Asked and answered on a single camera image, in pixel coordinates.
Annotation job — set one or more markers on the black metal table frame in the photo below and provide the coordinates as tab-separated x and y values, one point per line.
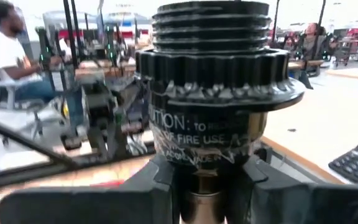
26	143

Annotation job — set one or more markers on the person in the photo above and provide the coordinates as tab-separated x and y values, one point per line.
311	40
6	53

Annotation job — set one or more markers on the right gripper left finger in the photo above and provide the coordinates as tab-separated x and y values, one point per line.
89	205

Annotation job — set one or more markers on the black calculator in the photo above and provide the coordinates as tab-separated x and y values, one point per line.
357	163

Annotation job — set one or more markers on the light wood desk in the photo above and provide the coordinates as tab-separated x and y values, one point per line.
322	124

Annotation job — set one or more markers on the metal lamp stand black socket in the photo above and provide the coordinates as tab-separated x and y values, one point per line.
210	62

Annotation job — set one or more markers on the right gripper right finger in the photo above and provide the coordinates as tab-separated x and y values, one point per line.
306	205

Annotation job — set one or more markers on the grey office chair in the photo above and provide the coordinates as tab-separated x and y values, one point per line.
11	90

